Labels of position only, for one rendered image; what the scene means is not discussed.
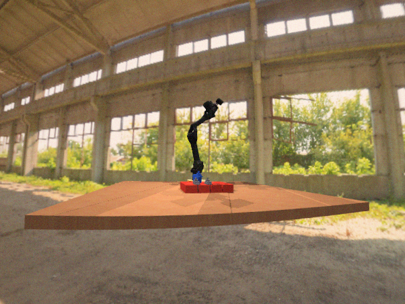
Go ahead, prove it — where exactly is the red flat deck panel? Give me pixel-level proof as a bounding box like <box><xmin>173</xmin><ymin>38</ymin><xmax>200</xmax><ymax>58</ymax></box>
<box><xmin>180</xmin><ymin>178</ymin><xmax>234</xmax><ymax>194</ymax></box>

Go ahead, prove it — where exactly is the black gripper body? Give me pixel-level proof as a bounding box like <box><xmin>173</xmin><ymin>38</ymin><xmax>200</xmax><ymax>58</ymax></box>
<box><xmin>212</xmin><ymin>98</ymin><xmax>223</xmax><ymax>111</ymax></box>

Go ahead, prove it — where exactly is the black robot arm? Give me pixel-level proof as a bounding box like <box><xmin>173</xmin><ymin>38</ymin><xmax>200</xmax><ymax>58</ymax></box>
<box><xmin>187</xmin><ymin>101</ymin><xmax>216</xmax><ymax>175</ymax></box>

